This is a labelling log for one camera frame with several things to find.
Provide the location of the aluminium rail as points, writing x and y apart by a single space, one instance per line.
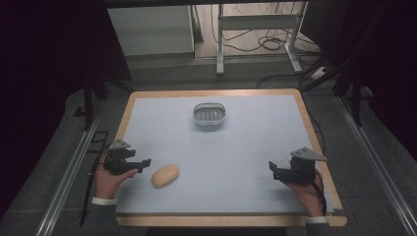
377 160
65 183

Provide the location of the person's left hand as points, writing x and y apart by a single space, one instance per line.
109 183

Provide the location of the white metal stand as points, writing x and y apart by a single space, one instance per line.
255 22

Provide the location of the pale table mat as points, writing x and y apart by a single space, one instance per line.
223 154

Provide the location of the white power strip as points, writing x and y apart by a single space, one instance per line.
318 73

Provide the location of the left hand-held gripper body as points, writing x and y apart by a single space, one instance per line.
117 161

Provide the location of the bread roll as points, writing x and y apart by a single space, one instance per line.
165 176

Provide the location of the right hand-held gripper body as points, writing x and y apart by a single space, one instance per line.
299 168

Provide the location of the black stand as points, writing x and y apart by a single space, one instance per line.
355 98
88 98

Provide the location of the person's right hand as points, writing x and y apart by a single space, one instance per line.
308 196

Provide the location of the white panel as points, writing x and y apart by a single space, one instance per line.
150 31

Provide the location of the grey oval soap dish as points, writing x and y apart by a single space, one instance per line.
209 114

